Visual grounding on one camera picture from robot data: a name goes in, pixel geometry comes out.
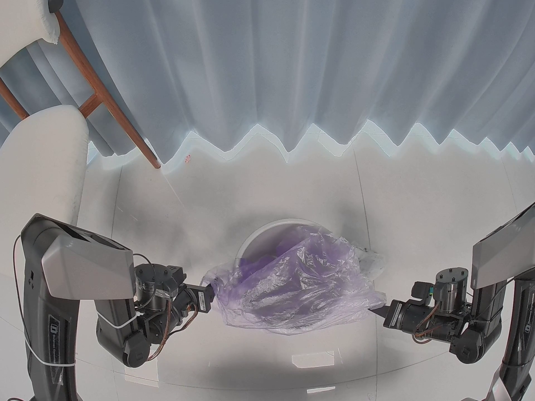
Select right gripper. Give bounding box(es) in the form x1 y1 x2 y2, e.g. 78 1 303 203
384 300 436 334

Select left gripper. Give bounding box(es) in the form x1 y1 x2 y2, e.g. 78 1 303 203
169 283 217 321

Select purple plastic bag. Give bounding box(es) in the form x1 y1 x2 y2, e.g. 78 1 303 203
201 224 387 336

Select white trash bin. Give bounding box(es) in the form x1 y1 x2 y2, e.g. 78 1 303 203
235 218 335 271

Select white cushioned wooden chair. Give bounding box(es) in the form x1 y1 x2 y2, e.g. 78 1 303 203
0 0 161 281

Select pale blue curtain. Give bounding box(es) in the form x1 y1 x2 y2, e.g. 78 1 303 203
0 0 535 167

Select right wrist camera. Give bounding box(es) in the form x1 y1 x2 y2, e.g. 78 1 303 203
411 282 434 306

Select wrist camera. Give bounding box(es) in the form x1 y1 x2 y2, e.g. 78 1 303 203
166 266 187 292
411 282 434 306

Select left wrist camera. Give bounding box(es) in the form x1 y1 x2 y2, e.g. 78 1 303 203
166 266 187 292

